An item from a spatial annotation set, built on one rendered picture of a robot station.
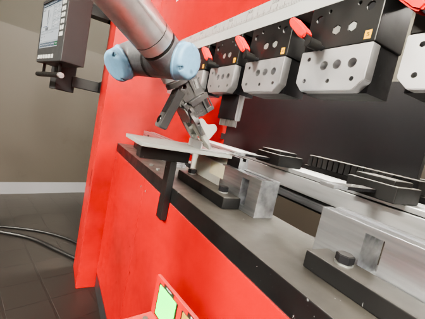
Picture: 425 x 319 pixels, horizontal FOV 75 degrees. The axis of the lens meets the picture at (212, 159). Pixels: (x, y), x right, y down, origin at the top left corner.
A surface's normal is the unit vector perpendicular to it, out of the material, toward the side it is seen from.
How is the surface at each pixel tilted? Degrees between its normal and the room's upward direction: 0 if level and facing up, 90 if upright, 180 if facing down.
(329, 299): 0
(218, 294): 90
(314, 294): 0
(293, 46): 90
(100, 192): 90
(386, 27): 90
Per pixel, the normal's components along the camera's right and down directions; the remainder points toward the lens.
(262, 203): 0.47, 0.20
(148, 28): 0.55, 0.62
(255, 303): -0.86, -0.11
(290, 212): -0.71, -0.06
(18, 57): 0.68, 0.22
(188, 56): 0.82, 0.23
